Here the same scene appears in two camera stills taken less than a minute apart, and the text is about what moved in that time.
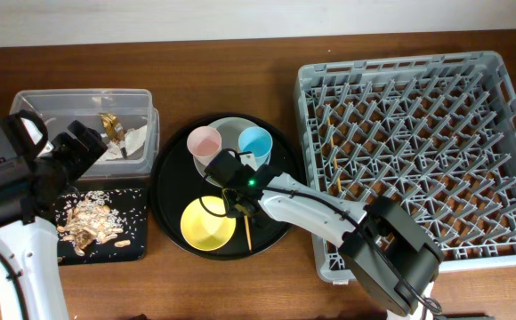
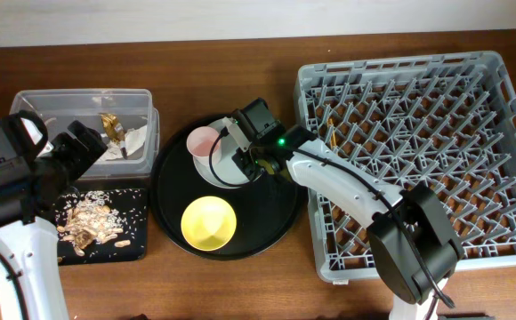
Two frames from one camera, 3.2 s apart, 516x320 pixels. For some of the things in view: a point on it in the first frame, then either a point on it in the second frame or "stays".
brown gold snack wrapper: [112, 127] stays
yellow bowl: [204, 230] stays
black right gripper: [234, 203] -> [244, 162]
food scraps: [91, 221] stays
